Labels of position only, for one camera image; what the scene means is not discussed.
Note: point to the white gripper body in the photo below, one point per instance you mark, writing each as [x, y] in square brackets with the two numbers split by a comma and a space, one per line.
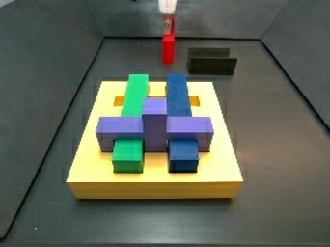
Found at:
[167, 6]

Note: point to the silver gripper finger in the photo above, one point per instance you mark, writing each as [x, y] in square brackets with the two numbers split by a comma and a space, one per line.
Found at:
[167, 24]

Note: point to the red cross-shaped block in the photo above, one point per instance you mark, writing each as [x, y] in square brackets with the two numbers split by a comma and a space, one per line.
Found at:
[168, 41]

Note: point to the yellow base board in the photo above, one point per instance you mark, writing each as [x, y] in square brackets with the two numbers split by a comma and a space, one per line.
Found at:
[217, 180]

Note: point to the black block holder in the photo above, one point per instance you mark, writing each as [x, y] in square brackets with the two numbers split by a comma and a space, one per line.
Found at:
[210, 61]

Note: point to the purple cross-shaped block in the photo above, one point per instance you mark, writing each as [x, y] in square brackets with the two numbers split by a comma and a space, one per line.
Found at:
[155, 128]

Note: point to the blue bar block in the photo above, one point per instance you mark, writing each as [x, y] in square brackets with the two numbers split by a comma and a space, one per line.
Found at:
[183, 152]

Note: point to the green bar block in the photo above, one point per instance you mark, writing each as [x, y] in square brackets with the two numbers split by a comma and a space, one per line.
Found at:
[127, 156]

